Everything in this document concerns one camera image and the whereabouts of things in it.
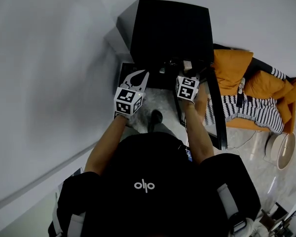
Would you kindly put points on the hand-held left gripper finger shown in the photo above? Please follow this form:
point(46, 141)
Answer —
point(129, 79)
point(144, 85)

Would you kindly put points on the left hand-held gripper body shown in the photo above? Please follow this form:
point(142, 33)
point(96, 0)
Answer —
point(124, 96)

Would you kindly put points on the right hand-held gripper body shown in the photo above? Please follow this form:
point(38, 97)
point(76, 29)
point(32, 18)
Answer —
point(186, 90)

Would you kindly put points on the white-capped bottle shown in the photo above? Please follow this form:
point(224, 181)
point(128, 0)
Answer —
point(162, 70)

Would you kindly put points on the small grey-white block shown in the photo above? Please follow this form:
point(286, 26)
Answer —
point(187, 65)

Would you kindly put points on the person's right forearm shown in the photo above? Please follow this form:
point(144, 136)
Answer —
point(197, 137)

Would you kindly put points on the person's left forearm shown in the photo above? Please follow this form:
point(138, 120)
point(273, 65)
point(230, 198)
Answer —
point(106, 144)

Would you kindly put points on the person's right shoe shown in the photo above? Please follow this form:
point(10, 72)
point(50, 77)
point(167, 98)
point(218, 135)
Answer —
point(156, 116)

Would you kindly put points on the person's left leg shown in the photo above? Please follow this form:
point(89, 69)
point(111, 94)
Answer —
point(133, 130)

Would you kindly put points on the person's leg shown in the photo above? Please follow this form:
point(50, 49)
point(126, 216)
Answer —
point(162, 130)
point(133, 130)

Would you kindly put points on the glass fridge door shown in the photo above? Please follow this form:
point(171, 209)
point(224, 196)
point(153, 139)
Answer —
point(218, 107)

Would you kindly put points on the person's right leg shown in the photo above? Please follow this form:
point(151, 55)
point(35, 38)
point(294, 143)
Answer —
point(162, 130)

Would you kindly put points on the orange cushion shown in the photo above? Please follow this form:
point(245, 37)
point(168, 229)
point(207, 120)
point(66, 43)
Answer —
point(229, 68)
point(293, 95)
point(264, 83)

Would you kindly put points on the white slim bottle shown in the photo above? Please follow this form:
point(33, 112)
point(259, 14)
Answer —
point(241, 85)

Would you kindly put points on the black mini fridge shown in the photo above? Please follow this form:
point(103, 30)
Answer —
point(167, 28)

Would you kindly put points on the small blue device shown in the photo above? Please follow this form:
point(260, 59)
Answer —
point(188, 155)

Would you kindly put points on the orange sofa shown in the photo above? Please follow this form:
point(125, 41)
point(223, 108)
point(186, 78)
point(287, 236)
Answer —
point(244, 125)

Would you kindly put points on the black white striped blanket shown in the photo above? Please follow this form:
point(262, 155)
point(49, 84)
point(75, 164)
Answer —
point(259, 110)

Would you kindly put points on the round beige side table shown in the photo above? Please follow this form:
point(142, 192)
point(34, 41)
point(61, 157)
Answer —
point(273, 144)

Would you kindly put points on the person's black shirt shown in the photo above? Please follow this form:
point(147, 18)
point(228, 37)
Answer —
point(148, 206)

